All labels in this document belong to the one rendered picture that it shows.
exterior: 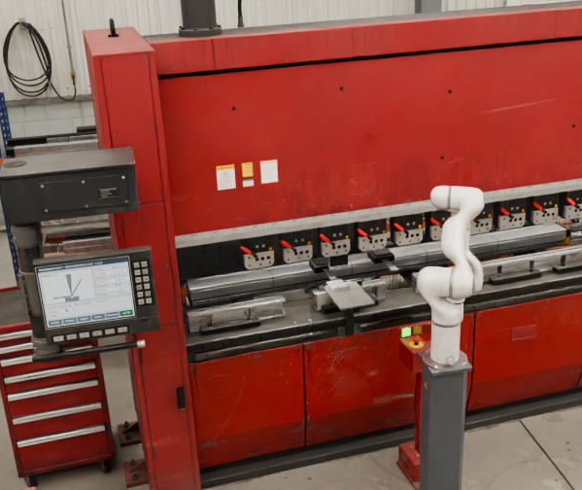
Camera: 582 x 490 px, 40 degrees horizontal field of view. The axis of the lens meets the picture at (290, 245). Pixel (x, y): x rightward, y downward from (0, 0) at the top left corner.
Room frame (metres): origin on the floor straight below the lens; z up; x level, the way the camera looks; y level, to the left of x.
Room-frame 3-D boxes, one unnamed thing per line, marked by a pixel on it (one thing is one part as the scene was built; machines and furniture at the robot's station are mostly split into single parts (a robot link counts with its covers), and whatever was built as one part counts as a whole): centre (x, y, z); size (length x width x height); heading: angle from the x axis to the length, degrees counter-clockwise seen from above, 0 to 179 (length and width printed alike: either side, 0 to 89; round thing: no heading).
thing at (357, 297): (3.62, -0.28, 1.00); 0.26 x 0.18 x 0.01; 15
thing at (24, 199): (2.96, 0.84, 1.53); 0.51 x 0.25 x 0.85; 102
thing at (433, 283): (2.96, -0.61, 1.30); 0.19 x 0.12 x 0.24; 71
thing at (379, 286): (3.78, -0.30, 0.92); 0.39 x 0.06 x 0.10; 105
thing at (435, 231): (3.91, -0.80, 1.26); 0.15 x 0.09 x 0.17; 105
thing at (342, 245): (3.75, -0.22, 1.26); 0.15 x 0.09 x 0.17; 105
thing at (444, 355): (2.95, -0.64, 1.09); 0.19 x 0.19 x 0.18
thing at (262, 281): (4.16, -0.55, 0.93); 2.30 x 0.14 x 0.10; 105
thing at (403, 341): (3.49, -0.64, 0.75); 0.20 x 0.16 x 0.18; 107
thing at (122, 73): (3.68, 0.74, 1.15); 0.85 x 0.25 x 2.30; 15
